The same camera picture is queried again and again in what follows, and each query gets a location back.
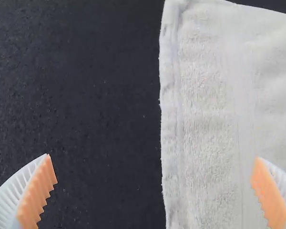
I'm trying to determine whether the black mat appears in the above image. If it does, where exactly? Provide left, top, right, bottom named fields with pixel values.
left=0, top=0, right=286, bottom=229

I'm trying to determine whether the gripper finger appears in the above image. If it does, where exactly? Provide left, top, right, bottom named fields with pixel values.
left=0, top=153, right=59, bottom=229
left=250, top=156, right=286, bottom=229

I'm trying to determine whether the pale towel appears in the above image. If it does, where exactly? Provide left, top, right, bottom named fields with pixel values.
left=158, top=0, right=286, bottom=229

